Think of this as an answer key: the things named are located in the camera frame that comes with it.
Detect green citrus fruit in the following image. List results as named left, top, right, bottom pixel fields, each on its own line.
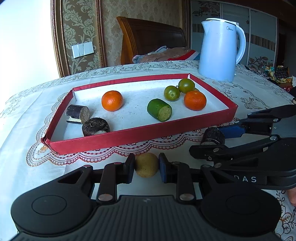
left=178, top=78, right=195, bottom=94
left=164, top=85, right=180, bottom=101

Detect gold framed wallpaper panel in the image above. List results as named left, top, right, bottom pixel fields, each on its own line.
left=51, top=0, right=107, bottom=77

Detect light blue electric kettle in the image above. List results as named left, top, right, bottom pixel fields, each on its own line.
left=199, top=18, right=246, bottom=82

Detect colourful cloth pile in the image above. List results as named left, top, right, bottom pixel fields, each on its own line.
left=247, top=65, right=295, bottom=96

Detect white embroidered tablecloth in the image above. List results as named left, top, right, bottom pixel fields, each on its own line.
left=1, top=61, right=295, bottom=240

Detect sliding wardrobe doors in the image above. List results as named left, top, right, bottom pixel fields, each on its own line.
left=190, top=0, right=278, bottom=68

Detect person's hand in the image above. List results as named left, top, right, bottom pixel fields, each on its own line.
left=287, top=188, right=296, bottom=206

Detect green cucumber piece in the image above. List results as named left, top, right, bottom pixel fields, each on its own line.
left=147, top=98, right=172, bottom=122

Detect red shallow box tray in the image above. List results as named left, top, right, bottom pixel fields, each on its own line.
left=42, top=73, right=238, bottom=155

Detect orange tangerine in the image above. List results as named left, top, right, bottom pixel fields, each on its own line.
left=101, top=90, right=123, bottom=111
left=184, top=90, right=207, bottom=111

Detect white wall switch panel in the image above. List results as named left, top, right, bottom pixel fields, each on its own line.
left=71, top=42, right=94, bottom=58

